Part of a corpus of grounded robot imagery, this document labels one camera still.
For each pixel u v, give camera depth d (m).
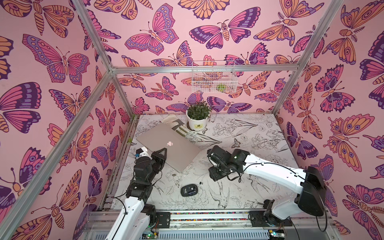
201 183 0.86
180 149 0.85
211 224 0.73
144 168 0.57
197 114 0.97
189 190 0.81
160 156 0.70
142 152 0.70
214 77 0.95
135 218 0.49
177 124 1.11
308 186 0.42
